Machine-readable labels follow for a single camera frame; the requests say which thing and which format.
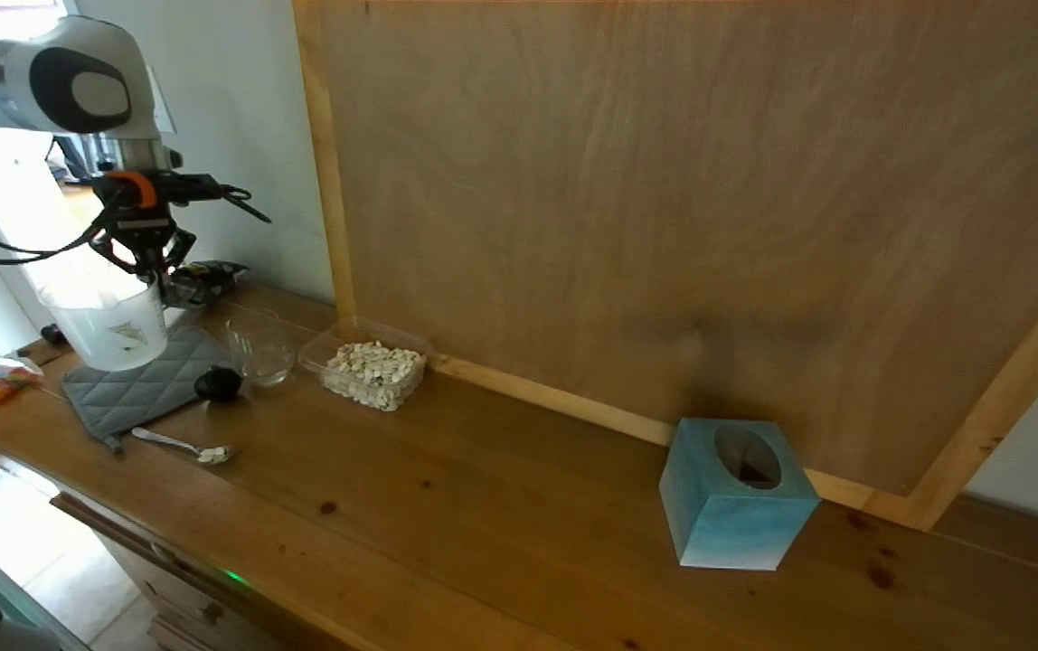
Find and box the large plywood board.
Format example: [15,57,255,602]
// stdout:
[292,0,1038,527]

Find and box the blue wooden cube box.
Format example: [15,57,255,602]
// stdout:
[657,421,818,573]

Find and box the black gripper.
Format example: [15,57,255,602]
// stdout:
[91,169,269,288]

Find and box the grey quilted pot holder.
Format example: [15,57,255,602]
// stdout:
[57,327,231,443]

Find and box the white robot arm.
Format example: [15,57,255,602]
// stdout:
[0,14,269,288]

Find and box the black round lid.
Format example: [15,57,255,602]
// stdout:
[194,367,244,406]

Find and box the clear glass cup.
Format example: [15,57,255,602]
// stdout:
[226,308,292,391]

